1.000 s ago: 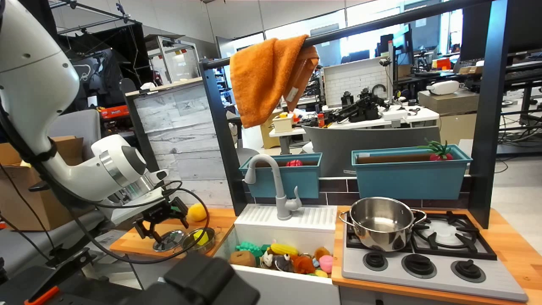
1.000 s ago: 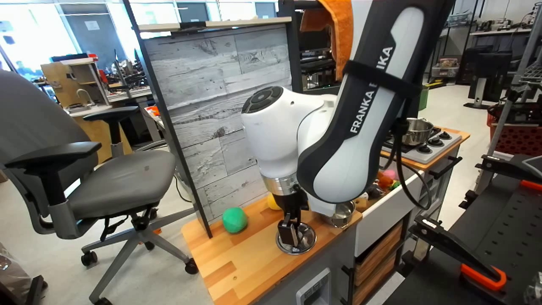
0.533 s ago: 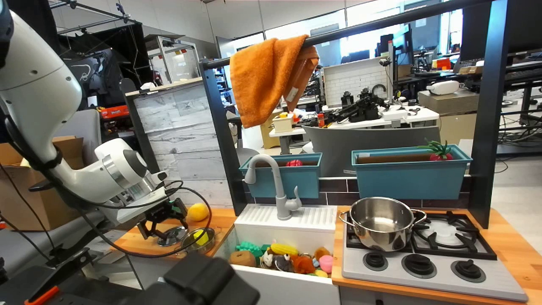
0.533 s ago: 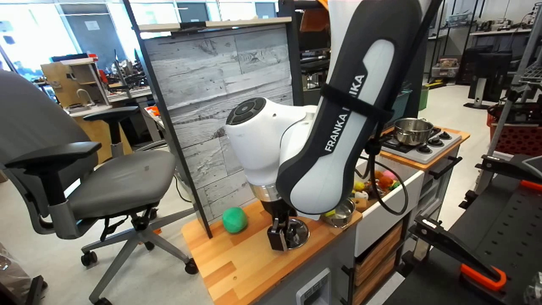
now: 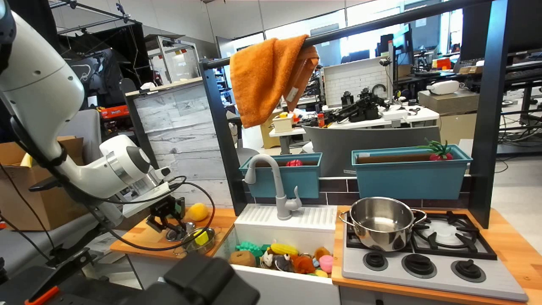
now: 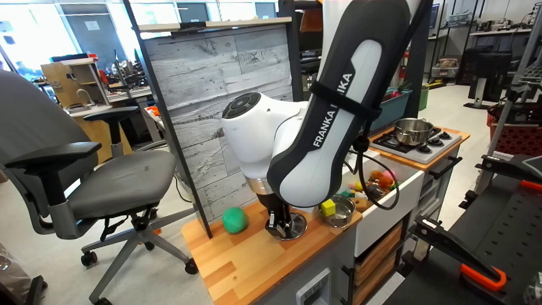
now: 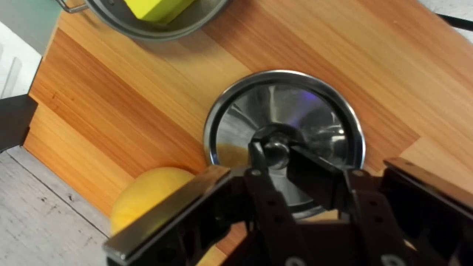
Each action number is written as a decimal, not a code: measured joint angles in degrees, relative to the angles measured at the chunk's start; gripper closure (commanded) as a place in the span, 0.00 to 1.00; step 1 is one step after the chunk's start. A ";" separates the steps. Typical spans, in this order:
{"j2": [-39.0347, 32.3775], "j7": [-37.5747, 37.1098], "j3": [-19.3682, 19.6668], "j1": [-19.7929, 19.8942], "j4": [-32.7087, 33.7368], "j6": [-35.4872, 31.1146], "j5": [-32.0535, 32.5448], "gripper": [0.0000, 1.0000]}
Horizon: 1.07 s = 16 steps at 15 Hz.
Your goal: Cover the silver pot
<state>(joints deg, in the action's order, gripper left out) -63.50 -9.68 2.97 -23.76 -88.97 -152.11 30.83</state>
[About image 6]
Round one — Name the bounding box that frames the wooden shelf board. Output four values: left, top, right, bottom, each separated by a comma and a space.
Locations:
137, 16, 294, 35

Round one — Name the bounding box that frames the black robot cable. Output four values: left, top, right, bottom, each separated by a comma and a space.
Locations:
350, 0, 437, 213

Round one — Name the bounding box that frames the grey wood backdrop panel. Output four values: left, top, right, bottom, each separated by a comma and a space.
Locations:
140, 23, 305, 224

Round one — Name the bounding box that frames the grey toy stove panel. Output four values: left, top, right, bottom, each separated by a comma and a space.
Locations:
371, 126, 464, 169

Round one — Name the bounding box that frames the white toy sink basin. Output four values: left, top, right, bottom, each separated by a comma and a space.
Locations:
338, 152, 426, 260

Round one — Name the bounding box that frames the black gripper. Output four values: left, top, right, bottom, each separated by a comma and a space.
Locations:
255, 192, 294, 236

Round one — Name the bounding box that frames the orange clamp handle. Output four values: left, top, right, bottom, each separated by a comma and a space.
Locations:
459, 262, 509, 297

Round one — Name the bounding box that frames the red mesh crate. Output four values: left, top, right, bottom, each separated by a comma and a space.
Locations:
486, 121, 542, 158

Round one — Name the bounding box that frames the yellow toy cube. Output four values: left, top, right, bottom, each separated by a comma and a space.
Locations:
318, 199, 338, 221

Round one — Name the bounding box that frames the grey office chair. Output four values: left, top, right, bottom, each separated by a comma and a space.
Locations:
0, 70, 201, 305

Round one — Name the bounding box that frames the wooden toy kitchen unit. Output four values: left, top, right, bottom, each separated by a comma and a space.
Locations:
181, 126, 472, 305

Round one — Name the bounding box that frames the green ball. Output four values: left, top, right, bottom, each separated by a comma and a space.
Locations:
220, 206, 250, 238

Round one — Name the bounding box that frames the silver cooking pot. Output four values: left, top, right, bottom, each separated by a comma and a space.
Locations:
393, 118, 437, 150

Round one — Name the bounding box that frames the light wooden cabinet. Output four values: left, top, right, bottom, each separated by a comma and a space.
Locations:
39, 57, 111, 113

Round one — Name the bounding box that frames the black workbench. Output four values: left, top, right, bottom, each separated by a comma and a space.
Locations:
382, 152, 542, 305

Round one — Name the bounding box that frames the brown toy bread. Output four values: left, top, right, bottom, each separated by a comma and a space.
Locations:
352, 194, 374, 214

